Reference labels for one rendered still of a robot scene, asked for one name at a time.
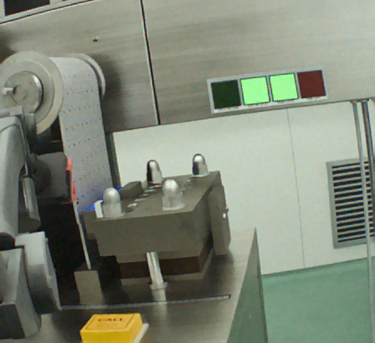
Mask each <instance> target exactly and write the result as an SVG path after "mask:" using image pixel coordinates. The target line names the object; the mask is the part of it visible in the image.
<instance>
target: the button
mask: <svg viewBox="0 0 375 343"><path fill-rule="evenodd" d="M87 323H88V324H86V325H85V327H83V330H81V331H80V334H81V336H82V340H83V343H133V341H134V340H135V339H136V337H137V336H138V333H139V332H140V330H141V328H142V322H141V315H139V314H138V313H136V314H118V315H114V314H110V315H93V316H92V318H91V319H90V320H89V321H88V322H87Z"/></svg>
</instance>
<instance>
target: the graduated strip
mask: <svg viewBox="0 0 375 343"><path fill-rule="evenodd" d="M230 296H231V294H225V295H215V296H207V297H197V298H189V299H172V300H163V301H145V302H136V303H133V302H127V303H119V304H117V303H110V304H93V305H92V304H86V305H80V304H77V305H60V308H61V309H68V310H69V309H85V308H88V309H94V308H100V309H103V308H110V307H111V308H120V307H128V308H129V307H137V306H155V305H172V304H174V305H181V304H190V303H199V302H209V301H217V300H225V299H229V298H230Z"/></svg>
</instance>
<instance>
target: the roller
mask: <svg viewBox="0 0 375 343"><path fill-rule="evenodd" d="M22 71H28V72H31V73H34V74H36V75H37V76H38V77H39V78H40V80H41V82H42V84H43V87H44V98H43V101H42V103H41V105H40V107H39V108H38V110H37V111H36V112H35V113H34V117H35V120H36V123H37V124H38V123H39V122H40V121H41V120H42V119H44V118H45V116H46V115H47V114H48V113H49V112H50V110H51V108H52V105H53V103H54V82H53V80H52V78H51V76H50V73H49V71H47V70H46V68H45V67H44V66H43V65H41V64H39V63H36V62H35V61H29V60H21V61H20V62H17V63H15V64H12V65H11V66H9V67H8V69H6V70H5V71H4V72H3V74H2V76H1V79H0V110H5V109H6V108H5V105H4V103H3V96H2V95H1V89H2V88H3V86H4V85H5V83H6V81H7V80H8V79H9V77H10V76H12V75H13V74H16V73H21V72H22Z"/></svg>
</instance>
